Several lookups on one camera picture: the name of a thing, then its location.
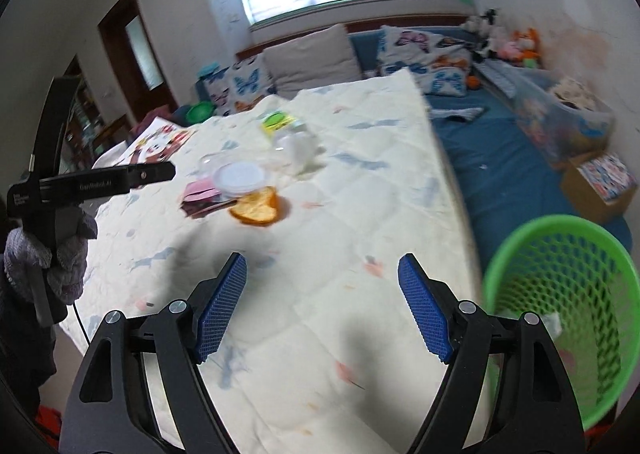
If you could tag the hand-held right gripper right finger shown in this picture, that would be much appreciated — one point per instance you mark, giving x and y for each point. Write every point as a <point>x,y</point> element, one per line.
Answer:
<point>425,309</point>

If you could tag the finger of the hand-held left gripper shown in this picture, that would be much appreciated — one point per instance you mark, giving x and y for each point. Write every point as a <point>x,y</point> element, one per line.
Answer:
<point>152,175</point>

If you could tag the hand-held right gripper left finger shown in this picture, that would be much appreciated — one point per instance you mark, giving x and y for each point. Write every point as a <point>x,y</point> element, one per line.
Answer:
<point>220,309</point>

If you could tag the pink plastic packet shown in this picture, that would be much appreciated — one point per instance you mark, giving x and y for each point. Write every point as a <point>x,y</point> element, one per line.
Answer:
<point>200,196</point>

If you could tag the clear round plastic container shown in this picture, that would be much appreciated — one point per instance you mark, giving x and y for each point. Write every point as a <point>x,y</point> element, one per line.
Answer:
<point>240,179</point>

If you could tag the green label plastic cup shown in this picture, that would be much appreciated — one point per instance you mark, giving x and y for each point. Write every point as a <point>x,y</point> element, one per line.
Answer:
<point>280,123</point>

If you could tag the green plastic mesh basket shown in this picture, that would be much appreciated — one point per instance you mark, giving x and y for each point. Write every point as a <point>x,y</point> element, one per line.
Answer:
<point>570,294</point>

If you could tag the person's left forearm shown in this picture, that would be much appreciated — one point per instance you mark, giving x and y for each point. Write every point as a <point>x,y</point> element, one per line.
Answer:
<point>22,349</point>

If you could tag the person's left hand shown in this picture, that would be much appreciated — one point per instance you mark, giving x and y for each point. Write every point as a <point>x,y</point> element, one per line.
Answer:
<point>70,269</point>

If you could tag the panda picture book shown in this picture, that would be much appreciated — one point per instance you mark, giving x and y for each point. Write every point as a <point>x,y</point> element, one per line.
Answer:
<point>160,141</point>

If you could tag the maroon cloth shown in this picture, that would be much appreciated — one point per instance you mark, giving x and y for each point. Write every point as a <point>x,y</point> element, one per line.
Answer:
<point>150,120</point>

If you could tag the dark wooden chair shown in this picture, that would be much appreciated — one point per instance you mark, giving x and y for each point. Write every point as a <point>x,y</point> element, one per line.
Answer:
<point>110,134</point>

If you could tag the dark wooden cabinet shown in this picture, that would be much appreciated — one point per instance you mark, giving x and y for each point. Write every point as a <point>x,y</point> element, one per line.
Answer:
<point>82,109</point>

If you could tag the green plastic basin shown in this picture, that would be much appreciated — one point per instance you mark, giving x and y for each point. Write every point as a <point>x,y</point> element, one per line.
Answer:
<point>201,113</point>

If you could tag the white quilted blanket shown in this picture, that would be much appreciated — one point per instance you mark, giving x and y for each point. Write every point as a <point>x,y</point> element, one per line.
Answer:
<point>350,214</point>

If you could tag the dark wooden door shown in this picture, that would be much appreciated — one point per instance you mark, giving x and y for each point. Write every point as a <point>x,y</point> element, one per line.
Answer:
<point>137,54</point>

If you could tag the small butterfly print pillow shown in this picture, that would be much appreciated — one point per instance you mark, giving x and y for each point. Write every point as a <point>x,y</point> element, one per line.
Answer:
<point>245,84</point>

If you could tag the blue sofa bed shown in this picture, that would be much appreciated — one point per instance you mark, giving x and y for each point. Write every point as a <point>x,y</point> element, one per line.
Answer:
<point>500,169</point>

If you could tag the grey cushion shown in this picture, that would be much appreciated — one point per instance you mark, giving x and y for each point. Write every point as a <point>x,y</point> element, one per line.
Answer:
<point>312,61</point>

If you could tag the cardboard box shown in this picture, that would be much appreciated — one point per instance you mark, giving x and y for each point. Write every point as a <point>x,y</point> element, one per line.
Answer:
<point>585,194</point>

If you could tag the blue white cloth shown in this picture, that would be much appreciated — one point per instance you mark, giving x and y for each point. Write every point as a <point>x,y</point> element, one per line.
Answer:
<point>460,114</point>

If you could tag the red plastic stool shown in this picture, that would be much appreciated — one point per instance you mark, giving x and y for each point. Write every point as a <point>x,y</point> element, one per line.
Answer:
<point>50,419</point>

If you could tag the clear plastic storage bin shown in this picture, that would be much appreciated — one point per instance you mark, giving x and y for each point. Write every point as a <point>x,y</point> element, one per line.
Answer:
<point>555,129</point>

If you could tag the colourful printed book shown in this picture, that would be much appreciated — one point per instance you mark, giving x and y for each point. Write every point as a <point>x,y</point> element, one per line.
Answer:
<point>607,176</point>

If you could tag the small orange ball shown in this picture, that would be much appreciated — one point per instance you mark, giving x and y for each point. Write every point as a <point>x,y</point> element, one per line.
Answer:
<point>472,82</point>

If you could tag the long grey patterned box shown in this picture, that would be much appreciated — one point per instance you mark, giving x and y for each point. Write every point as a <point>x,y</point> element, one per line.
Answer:
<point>497,78</point>

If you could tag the large butterfly print pillow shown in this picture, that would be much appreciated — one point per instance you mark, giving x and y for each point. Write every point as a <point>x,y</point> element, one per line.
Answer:
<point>430,59</point>

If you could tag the spotted cream cloth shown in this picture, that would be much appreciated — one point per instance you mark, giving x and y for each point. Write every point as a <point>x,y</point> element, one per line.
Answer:
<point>575,94</point>

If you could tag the pink plush toy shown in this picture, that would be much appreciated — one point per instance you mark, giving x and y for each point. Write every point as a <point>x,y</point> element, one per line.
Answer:
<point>510,50</point>

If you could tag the black white cow plush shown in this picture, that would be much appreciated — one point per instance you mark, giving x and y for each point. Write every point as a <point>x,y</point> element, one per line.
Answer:
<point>482,36</point>

